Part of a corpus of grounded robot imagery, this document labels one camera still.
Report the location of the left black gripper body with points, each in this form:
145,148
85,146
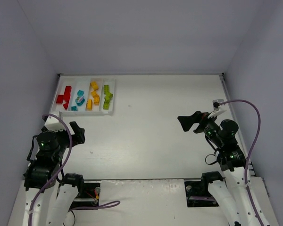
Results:
70,137

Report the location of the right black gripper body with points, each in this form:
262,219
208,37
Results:
200,124

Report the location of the small blue lego brick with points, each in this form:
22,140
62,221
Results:
74,108

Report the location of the small red lego brick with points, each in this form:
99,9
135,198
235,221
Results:
65,105

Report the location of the blue printed round lego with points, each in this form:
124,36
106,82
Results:
80,100

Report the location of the green curved lego brick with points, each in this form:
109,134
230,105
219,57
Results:
106,105

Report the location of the green sloped lego brick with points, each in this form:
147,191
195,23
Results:
107,101

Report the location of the red long lego brick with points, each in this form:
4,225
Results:
67,93

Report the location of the green long lego brick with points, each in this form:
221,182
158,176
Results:
106,89

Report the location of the yellow lego plate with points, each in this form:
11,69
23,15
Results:
97,100

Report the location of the yellow face lego cube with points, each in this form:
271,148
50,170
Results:
94,94

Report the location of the green square lego brick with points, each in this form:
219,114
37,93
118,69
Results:
108,96

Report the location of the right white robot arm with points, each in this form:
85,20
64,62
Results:
231,187

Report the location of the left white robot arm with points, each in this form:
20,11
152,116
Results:
48,199

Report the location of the white divided sorting tray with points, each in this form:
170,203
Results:
83,83

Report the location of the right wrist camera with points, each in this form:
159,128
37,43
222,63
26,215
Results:
217,108

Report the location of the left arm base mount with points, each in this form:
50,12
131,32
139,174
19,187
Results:
87,193

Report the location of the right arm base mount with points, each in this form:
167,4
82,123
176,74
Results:
197,195

